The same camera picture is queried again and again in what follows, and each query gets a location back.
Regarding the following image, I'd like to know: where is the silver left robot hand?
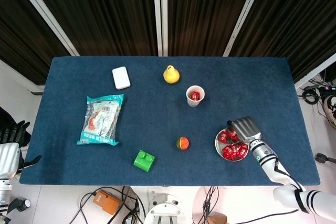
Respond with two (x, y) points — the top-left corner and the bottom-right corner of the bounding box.
(0, 120), (43, 177)

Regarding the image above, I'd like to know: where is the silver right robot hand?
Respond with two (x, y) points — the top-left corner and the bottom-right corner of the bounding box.
(227, 116), (263, 145)

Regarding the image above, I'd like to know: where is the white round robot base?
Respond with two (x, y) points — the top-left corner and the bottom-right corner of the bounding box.
(144, 192), (186, 224)

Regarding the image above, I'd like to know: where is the silver metal plate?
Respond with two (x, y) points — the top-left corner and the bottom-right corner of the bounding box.
(214, 127), (249, 162)

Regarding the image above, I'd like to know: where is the white paper cup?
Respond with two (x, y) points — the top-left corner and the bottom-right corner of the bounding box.
(185, 84), (205, 108)

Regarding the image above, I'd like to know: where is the black knob clamp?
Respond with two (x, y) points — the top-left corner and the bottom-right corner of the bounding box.
(7, 197), (32, 213)

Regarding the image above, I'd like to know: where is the black white shoe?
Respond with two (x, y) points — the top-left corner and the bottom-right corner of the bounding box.
(321, 94), (336, 125)

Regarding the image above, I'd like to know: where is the blue table cloth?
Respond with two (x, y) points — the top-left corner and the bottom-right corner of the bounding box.
(19, 56), (321, 187)

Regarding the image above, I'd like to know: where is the yellow toy pear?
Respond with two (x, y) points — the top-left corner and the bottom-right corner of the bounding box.
(163, 64), (181, 85)

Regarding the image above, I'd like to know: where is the brown wooden object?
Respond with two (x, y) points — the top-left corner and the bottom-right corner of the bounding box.
(209, 213), (228, 224)

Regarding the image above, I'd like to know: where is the teal clear snack bag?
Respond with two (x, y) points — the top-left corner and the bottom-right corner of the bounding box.
(76, 93), (124, 146)

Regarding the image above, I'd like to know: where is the orange floor device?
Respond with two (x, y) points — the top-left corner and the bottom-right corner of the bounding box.
(93, 189), (121, 216)

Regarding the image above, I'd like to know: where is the green toy building block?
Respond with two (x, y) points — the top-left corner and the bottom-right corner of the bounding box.
(133, 150), (156, 173)

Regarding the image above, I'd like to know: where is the dark pleated curtain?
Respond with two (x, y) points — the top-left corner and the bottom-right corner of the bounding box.
(0, 0), (71, 86)
(228, 0), (336, 83)
(25, 0), (159, 57)
(167, 0), (257, 57)

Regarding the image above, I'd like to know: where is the white rectangular box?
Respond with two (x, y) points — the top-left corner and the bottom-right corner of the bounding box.
(112, 66), (131, 90)

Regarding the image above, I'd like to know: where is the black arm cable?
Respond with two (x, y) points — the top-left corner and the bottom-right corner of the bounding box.
(274, 159), (307, 193)

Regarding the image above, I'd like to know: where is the black coiled cable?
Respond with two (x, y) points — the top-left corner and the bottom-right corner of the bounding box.
(301, 87), (320, 104)

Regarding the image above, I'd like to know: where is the black handle object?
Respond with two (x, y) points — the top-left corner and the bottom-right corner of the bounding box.
(314, 153), (336, 164)

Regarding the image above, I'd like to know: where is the black floor cable bundle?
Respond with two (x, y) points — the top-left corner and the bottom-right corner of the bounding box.
(201, 186), (220, 224)

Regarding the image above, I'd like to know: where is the black looped floor cable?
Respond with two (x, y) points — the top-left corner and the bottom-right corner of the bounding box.
(69, 186), (148, 224)

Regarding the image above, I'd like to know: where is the white frame post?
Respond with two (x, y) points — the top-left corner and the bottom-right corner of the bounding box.
(152, 0), (163, 57)
(8, 0), (80, 57)
(160, 0), (169, 57)
(293, 52), (336, 90)
(222, 0), (269, 57)

